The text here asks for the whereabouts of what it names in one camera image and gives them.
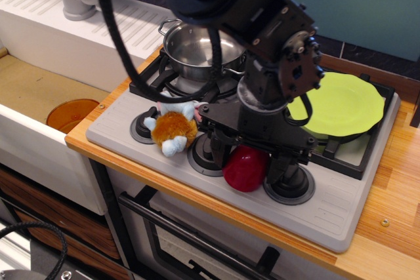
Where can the stainless steel pot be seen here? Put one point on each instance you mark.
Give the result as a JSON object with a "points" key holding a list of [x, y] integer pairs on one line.
{"points": [[189, 49]]}

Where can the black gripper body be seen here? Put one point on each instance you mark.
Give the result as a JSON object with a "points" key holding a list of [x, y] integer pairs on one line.
{"points": [[269, 132]]}

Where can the black middle stove knob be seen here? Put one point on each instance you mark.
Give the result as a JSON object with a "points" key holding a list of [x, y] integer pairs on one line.
{"points": [[200, 157]]}

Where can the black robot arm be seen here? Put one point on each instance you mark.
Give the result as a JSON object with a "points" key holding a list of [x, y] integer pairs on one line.
{"points": [[282, 64]]}

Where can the oven door with handle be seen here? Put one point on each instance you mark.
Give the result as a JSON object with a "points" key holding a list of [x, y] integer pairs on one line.
{"points": [[140, 205]]}

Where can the grey toy stove top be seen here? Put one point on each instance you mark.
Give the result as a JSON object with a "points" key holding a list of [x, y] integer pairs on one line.
{"points": [[328, 219]]}

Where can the white toy sink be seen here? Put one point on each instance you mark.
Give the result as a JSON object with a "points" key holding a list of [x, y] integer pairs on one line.
{"points": [[47, 60]]}

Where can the black stove knob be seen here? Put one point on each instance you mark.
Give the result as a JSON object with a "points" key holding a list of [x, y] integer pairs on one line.
{"points": [[200, 157], [296, 187], [138, 129]]}

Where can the black left stove knob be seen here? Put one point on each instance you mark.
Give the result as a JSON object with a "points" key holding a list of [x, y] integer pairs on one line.
{"points": [[138, 129]]}

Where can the black right burner grate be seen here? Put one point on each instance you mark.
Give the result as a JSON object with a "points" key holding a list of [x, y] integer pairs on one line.
{"points": [[350, 155]]}

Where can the black right stove knob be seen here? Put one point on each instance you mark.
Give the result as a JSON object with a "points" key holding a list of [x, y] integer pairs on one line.
{"points": [[296, 187]]}

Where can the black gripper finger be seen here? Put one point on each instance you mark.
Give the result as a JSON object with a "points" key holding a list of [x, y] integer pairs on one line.
{"points": [[281, 169], [221, 145]]}

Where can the black left burner grate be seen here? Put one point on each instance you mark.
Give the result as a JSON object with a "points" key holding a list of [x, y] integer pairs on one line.
{"points": [[161, 76]]}

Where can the black burner grate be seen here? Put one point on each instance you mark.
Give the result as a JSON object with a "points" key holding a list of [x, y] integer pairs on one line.
{"points": [[350, 155], [161, 76]]}

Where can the stuffed elephant toy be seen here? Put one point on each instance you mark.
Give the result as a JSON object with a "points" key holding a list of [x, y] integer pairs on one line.
{"points": [[176, 126]]}

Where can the lime green plate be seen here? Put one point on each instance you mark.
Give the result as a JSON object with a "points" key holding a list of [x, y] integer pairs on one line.
{"points": [[344, 105]]}

